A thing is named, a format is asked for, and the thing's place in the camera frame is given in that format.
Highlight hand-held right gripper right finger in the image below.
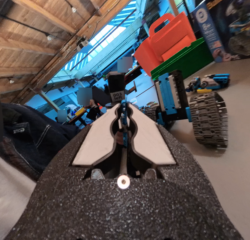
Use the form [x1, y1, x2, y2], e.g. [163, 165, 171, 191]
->
[127, 103, 176, 166]

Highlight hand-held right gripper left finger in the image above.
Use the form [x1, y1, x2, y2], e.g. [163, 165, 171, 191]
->
[72, 103, 121, 168]

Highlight blue toy beam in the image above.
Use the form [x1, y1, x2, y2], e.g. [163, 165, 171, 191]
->
[121, 99, 130, 149]

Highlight tracked toy robot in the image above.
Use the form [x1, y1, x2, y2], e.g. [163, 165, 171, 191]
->
[140, 70, 229, 149]

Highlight grey desk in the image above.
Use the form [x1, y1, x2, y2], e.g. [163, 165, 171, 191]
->
[137, 58, 250, 240]

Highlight person's dark denim jacket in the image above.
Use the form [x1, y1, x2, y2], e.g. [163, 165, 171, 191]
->
[0, 102, 82, 182]

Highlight orange carrying container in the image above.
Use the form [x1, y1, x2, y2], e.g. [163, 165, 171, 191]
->
[134, 12, 196, 77]

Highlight toy robot head assembly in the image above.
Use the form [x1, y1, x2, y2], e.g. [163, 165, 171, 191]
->
[186, 74, 230, 94]

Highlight green plastic bin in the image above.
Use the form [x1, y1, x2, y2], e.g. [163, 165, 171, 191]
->
[150, 37, 214, 81]

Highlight person's white shirt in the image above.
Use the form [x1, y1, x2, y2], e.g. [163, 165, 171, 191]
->
[0, 157, 37, 240]

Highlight large robot kit box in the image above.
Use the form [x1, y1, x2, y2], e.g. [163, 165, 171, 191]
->
[190, 0, 250, 63]

